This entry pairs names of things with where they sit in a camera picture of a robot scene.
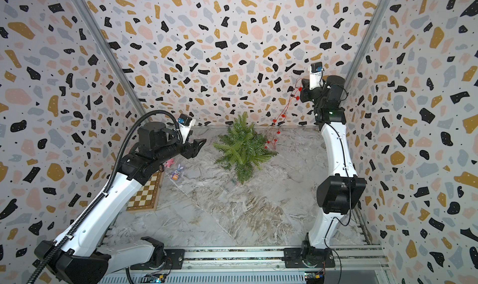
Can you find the red string lights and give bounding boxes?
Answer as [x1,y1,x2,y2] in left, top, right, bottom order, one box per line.
[265,77,302,150]

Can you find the small green christmas tree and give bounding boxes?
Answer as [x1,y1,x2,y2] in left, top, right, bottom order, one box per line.
[213,113,278,184]

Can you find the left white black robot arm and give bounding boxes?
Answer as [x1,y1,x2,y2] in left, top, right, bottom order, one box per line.
[28,115,206,284]

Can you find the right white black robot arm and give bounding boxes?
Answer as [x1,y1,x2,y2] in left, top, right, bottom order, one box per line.
[283,73,367,269]

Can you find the pink toy figure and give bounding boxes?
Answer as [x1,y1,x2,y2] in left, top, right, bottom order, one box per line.
[163,158,175,168]

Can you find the purple toy figure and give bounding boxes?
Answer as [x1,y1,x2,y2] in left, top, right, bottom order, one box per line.
[170,164,184,182]

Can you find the checkered chess board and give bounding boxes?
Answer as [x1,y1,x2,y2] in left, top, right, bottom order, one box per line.
[126,172,164,213]

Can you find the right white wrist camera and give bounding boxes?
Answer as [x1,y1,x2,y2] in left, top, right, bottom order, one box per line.
[309,62,324,90]

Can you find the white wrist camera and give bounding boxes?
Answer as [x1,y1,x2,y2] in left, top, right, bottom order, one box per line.
[178,113,196,144]
[309,62,324,90]

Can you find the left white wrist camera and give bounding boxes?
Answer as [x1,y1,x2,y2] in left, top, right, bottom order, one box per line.
[178,113,196,144]

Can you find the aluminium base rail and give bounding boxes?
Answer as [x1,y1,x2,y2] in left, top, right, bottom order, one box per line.
[100,245,394,284]

